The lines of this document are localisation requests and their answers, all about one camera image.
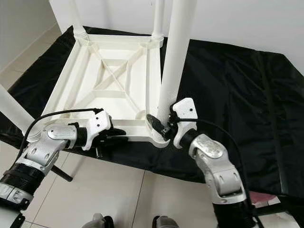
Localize black metal table frame bar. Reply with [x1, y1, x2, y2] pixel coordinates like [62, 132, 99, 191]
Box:
[252, 202, 304, 217]

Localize white plastic table top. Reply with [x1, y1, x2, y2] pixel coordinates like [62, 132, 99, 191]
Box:
[28, 33, 171, 149]

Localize black metal table frame leg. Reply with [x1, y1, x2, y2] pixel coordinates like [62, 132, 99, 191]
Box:
[52, 164, 74, 182]

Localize black table cloth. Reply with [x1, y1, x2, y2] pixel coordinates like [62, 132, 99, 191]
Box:
[0, 25, 304, 214]

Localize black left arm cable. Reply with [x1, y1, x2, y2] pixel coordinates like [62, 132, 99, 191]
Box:
[24, 108, 104, 157]

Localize grey robot foot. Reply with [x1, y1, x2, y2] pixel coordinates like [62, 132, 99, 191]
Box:
[83, 213, 114, 228]
[152, 215, 181, 228]

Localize grey left robot foot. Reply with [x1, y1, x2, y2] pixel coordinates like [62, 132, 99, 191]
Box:
[83, 213, 114, 228]

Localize pink slipper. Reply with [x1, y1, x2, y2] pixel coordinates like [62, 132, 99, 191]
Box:
[252, 192, 282, 206]

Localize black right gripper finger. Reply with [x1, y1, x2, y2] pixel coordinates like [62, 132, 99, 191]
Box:
[146, 114, 167, 134]

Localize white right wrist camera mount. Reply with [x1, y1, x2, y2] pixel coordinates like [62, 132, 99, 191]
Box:
[171, 97, 199, 149]

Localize grey right robot foot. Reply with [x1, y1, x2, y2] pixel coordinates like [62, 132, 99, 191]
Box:
[152, 215, 181, 228]

